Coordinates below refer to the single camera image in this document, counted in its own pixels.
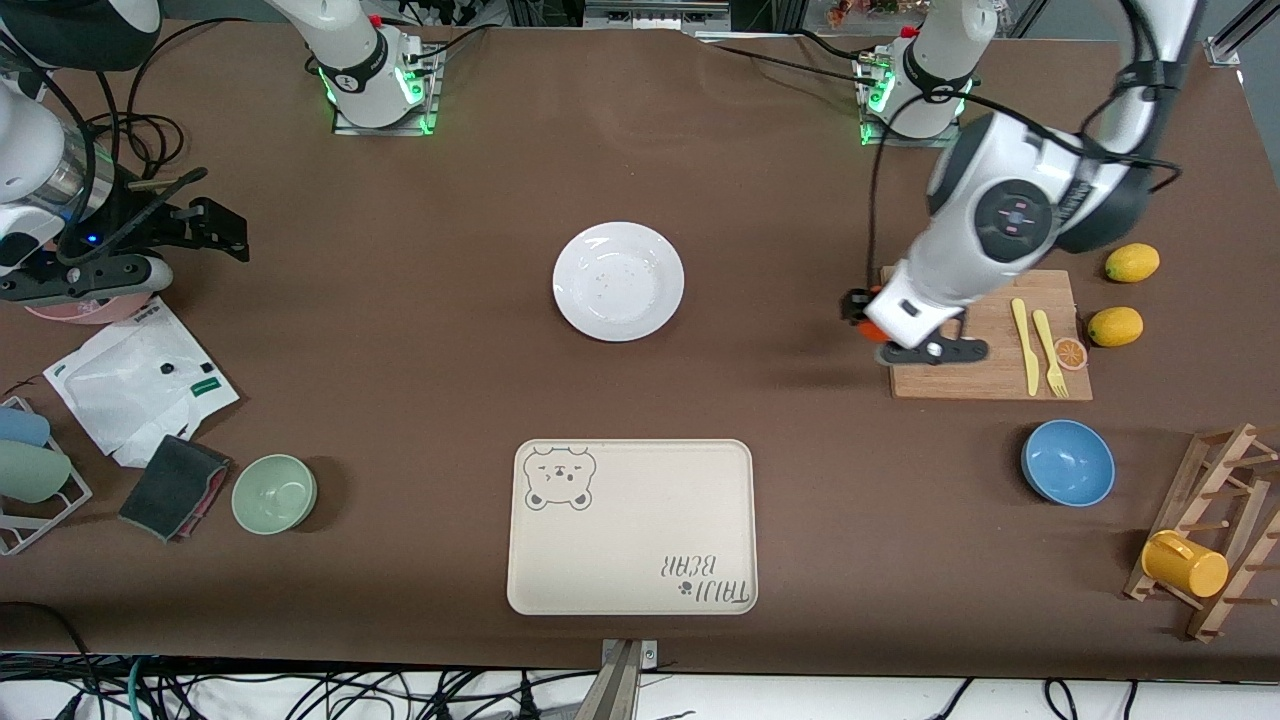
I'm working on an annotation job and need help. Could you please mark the yellow mug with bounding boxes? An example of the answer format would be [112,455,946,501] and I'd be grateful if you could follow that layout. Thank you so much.
[1141,530,1229,599]

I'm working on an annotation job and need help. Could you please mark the white round plate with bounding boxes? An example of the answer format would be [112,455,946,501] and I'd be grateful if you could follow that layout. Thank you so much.
[552,221,686,343]

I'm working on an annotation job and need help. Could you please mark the white plastic bag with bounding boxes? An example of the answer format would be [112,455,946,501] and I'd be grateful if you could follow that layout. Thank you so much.
[43,297,241,469]

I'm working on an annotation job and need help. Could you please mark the pink bowl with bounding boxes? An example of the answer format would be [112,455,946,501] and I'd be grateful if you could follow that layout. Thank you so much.
[25,293,153,325]

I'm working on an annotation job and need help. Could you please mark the light blue cup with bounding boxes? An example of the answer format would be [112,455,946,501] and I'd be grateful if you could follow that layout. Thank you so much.
[0,407,51,448]

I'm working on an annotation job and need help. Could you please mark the yellow plastic fork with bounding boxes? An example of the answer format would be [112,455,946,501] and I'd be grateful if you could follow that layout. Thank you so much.
[1032,310,1070,399]

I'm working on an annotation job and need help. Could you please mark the dark folded cloth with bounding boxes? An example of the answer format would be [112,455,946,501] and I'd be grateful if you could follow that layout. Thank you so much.
[119,435,233,543]

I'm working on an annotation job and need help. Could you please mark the wooden cutting board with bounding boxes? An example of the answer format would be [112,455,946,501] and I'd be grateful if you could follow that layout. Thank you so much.
[880,266,1093,402]

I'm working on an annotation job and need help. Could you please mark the orange fruit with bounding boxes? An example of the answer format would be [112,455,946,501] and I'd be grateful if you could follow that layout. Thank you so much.
[860,293,898,345]

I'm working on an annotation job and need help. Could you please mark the white wire cup rack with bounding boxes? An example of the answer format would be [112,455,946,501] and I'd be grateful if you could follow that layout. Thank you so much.
[0,397,93,556]

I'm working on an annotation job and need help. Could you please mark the metal mount bracket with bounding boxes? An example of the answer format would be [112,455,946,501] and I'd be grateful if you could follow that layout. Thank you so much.
[575,638,659,720]

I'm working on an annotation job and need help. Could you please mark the thin black table cable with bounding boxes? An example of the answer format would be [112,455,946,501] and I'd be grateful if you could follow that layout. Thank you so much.
[697,30,881,86]

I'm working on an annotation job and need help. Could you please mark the black coiled cable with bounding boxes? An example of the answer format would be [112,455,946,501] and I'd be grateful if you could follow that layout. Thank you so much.
[85,110,191,176]

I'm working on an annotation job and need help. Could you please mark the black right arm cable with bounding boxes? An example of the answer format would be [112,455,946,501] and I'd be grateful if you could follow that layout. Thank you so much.
[40,18,251,251]

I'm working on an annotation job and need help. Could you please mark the pale green bowl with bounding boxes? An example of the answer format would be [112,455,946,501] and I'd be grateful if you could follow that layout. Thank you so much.
[231,454,318,536]

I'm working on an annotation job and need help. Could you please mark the pale green cup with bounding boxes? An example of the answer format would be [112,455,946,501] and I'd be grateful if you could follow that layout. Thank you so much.
[0,440,73,504]

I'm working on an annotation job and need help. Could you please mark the blue bowl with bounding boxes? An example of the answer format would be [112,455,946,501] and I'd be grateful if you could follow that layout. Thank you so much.
[1021,419,1116,508]

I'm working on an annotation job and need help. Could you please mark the yellow lemon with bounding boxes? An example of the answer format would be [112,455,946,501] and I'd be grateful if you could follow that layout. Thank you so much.
[1087,306,1144,349]
[1105,243,1161,284]

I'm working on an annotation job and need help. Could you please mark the yellow plastic knife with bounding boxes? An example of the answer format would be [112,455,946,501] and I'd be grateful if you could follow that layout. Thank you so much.
[1011,298,1041,397]

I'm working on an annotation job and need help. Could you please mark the wooden mug rack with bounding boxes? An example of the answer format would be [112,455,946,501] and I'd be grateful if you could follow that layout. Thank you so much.
[1123,423,1280,642]

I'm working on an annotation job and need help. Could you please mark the aluminium frame structure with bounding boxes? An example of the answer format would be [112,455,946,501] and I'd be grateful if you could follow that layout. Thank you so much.
[505,0,801,41]

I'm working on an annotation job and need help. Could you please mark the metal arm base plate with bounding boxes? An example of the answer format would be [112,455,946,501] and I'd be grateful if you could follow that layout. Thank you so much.
[333,45,442,137]
[855,55,966,149]

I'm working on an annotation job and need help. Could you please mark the cream bear print tray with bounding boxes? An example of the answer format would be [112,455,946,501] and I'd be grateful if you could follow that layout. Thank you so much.
[507,439,758,616]

